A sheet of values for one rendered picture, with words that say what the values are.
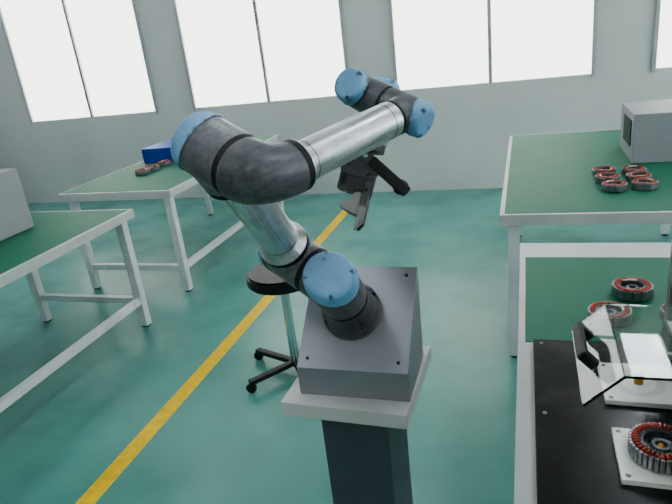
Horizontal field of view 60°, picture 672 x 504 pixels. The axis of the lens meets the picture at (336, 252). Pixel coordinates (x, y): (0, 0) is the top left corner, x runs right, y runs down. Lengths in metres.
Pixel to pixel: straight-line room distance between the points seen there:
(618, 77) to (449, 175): 1.68
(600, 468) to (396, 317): 0.55
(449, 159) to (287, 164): 4.97
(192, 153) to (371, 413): 0.74
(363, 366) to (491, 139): 4.58
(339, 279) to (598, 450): 0.62
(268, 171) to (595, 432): 0.84
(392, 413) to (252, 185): 0.69
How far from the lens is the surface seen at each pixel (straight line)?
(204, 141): 1.03
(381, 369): 1.42
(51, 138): 7.90
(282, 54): 6.17
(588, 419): 1.39
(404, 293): 1.48
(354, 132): 1.10
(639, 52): 5.82
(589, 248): 2.33
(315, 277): 1.29
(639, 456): 1.26
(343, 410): 1.45
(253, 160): 0.97
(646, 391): 1.48
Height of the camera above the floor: 1.59
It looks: 20 degrees down
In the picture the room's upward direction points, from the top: 7 degrees counter-clockwise
